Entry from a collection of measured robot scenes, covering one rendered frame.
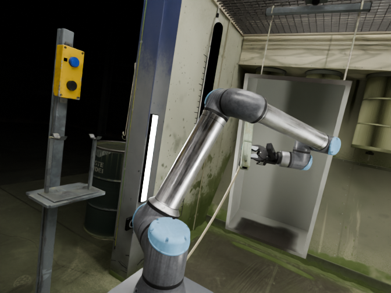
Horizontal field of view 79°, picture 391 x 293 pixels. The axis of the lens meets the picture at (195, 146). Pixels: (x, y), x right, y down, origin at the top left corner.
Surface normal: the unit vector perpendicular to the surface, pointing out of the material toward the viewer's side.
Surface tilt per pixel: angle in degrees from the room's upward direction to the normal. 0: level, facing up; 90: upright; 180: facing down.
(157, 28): 90
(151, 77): 90
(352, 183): 57
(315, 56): 90
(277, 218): 102
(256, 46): 90
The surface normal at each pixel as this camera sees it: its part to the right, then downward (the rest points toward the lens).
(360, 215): -0.32, -0.51
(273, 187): -0.47, 0.24
